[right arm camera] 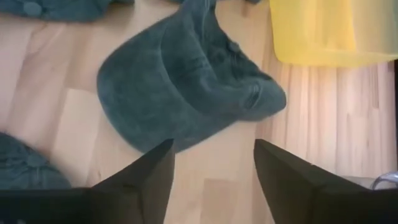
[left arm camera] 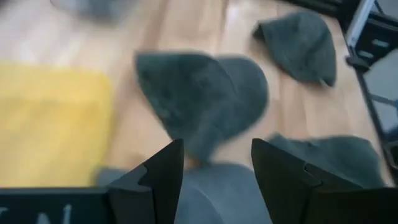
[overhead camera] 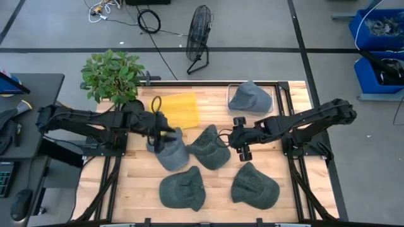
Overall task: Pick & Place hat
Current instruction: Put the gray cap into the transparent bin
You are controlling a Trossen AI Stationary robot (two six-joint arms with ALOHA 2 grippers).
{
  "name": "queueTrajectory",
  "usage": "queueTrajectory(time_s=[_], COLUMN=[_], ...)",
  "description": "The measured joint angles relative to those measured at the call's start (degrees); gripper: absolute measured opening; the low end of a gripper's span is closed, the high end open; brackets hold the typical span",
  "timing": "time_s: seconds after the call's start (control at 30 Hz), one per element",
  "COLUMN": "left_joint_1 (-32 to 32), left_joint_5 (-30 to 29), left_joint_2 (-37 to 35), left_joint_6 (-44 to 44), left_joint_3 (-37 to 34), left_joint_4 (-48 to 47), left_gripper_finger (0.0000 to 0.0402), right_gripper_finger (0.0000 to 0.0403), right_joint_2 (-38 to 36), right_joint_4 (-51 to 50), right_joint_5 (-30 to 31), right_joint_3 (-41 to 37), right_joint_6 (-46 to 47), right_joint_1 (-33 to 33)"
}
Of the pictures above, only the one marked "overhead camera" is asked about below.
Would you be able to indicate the clear plastic bin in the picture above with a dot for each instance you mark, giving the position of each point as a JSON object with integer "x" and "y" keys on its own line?
{"x": 228, "y": 91}

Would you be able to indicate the dark green baseball cap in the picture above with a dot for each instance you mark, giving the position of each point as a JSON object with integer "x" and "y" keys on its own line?
{"x": 183, "y": 190}
{"x": 254, "y": 187}
{"x": 210, "y": 151}

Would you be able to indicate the grey baseball cap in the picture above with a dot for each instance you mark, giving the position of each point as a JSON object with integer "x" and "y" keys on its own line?
{"x": 173, "y": 157}
{"x": 251, "y": 97}

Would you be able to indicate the black plant pot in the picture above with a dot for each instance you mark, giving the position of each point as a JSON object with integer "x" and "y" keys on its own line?
{"x": 134, "y": 105}

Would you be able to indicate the yellow plastic bin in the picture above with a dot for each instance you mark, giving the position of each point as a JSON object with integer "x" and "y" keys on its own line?
{"x": 183, "y": 108}

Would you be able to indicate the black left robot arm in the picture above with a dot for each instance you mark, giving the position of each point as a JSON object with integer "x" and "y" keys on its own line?
{"x": 79, "y": 119}

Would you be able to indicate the black control box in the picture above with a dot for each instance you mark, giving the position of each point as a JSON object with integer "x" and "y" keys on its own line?
{"x": 63, "y": 153}

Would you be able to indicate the green leafy plant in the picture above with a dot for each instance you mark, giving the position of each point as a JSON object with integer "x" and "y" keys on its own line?
{"x": 109, "y": 75}

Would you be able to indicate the blue storage bin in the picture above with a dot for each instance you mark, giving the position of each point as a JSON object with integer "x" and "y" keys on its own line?
{"x": 363, "y": 34}
{"x": 366, "y": 79}

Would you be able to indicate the black keyboard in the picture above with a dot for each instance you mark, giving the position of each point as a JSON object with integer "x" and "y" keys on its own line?
{"x": 5, "y": 179}

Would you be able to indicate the black cloth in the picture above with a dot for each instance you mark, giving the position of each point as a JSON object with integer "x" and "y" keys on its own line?
{"x": 8, "y": 126}

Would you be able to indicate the black computer mouse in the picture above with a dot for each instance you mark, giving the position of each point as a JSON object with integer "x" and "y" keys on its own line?
{"x": 21, "y": 205}

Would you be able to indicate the black monitor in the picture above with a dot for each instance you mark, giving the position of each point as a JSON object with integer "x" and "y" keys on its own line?
{"x": 14, "y": 85}

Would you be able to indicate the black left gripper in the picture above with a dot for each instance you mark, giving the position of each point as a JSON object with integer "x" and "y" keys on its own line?
{"x": 145, "y": 121}

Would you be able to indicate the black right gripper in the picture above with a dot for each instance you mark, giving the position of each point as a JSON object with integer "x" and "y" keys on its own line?
{"x": 247, "y": 135}

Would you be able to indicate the black floor fan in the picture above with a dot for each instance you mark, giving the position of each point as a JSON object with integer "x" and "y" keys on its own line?
{"x": 198, "y": 31}

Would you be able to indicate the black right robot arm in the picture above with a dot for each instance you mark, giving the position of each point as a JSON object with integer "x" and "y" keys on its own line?
{"x": 315, "y": 117}

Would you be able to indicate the blue storage bins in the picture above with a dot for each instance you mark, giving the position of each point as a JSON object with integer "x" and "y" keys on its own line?
{"x": 344, "y": 16}

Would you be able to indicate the black aluminium table frame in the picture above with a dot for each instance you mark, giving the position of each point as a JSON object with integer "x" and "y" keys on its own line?
{"x": 296, "y": 183}

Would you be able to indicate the black desk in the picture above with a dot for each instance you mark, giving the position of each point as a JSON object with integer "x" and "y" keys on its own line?
{"x": 41, "y": 94}

